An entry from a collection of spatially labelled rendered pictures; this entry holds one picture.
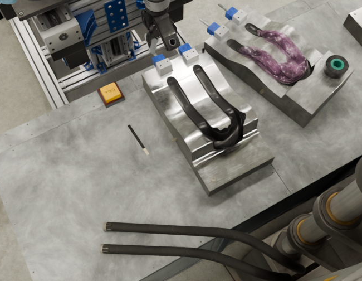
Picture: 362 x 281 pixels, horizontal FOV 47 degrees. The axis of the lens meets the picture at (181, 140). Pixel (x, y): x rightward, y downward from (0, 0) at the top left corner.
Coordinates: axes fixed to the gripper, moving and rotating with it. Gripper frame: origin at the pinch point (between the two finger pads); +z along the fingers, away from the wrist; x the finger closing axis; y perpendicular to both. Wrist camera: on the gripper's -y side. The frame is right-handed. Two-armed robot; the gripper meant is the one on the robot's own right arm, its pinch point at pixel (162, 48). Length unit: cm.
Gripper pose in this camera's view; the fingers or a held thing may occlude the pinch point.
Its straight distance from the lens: 145.1
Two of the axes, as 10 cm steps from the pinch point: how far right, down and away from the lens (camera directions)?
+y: -4.8, -8.0, 3.5
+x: -8.8, 4.4, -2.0
